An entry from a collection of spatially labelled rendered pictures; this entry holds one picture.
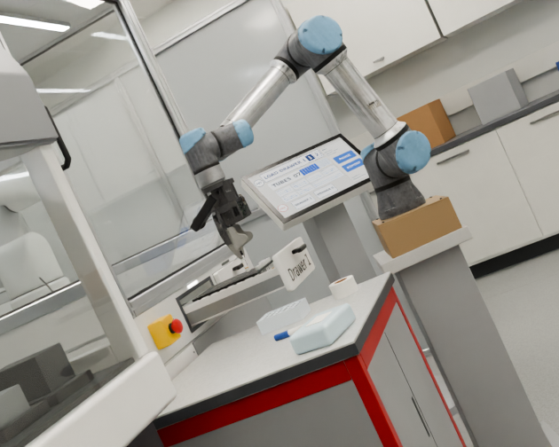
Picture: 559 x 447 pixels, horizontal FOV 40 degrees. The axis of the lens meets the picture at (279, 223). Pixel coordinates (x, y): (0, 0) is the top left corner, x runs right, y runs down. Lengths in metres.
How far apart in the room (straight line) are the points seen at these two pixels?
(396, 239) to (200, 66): 2.09
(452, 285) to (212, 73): 2.13
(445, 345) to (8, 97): 1.48
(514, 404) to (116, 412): 1.43
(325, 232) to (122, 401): 1.90
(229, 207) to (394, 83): 3.90
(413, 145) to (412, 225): 0.24
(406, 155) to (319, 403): 0.89
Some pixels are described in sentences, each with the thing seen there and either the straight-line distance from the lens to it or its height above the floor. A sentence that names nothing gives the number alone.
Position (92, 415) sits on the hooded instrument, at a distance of 1.33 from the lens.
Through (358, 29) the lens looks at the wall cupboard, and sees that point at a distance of 5.51.
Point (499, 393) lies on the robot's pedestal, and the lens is 2.47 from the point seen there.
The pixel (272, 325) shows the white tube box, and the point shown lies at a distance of 2.03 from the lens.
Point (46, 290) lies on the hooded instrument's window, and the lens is 1.36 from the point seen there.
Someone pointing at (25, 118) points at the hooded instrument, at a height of 1.41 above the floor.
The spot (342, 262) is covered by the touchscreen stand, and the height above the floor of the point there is 0.70.
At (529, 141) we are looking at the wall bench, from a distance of 5.02.
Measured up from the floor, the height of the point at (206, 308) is 0.87.
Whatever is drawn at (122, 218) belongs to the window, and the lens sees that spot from 2.22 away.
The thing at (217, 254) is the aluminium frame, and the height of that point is 0.98.
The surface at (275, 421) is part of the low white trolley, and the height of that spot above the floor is 0.66.
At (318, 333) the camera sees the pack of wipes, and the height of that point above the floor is 0.79.
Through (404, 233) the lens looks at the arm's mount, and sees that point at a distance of 2.30.
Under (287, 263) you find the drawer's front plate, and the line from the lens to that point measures 2.18.
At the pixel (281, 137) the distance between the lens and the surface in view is 3.97.
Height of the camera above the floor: 1.09
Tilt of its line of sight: 2 degrees down
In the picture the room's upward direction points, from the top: 25 degrees counter-clockwise
